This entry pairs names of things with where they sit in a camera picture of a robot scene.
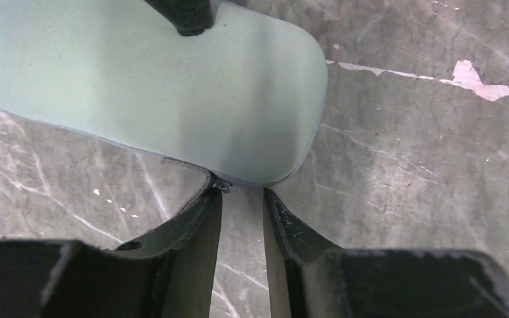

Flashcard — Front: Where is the mint green umbrella case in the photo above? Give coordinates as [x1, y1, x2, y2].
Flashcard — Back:
[0, 1, 328, 186]

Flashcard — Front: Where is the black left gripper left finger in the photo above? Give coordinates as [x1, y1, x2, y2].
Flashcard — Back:
[0, 188, 222, 317]

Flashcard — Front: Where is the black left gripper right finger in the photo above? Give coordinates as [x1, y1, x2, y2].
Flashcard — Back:
[263, 189, 509, 317]

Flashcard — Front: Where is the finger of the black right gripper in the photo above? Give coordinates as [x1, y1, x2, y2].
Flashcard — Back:
[145, 0, 214, 36]

